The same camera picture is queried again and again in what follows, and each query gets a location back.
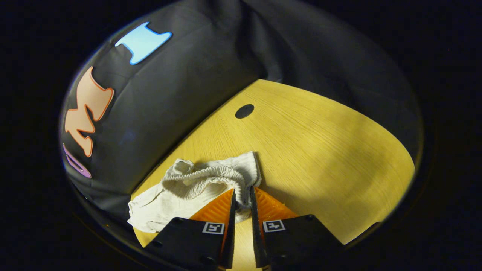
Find white jeans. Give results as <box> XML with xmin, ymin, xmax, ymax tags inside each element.
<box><xmin>127</xmin><ymin>151</ymin><xmax>262</xmax><ymax>234</ymax></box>

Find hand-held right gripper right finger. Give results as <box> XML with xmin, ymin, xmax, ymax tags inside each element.
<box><xmin>249</xmin><ymin>186</ymin><xmax>345</xmax><ymax>270</ymax></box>

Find black backdrop cloth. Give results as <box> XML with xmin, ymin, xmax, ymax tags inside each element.
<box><xmin>59</xmin><ymin>0</ymin><xmax>424</xmax><ymax>223</ymax></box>

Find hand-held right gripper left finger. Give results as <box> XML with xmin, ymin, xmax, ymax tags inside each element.
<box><xmin>144</xmin><ymin>188</ymin><xmax>237</xmax><ymax>270</ymax></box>

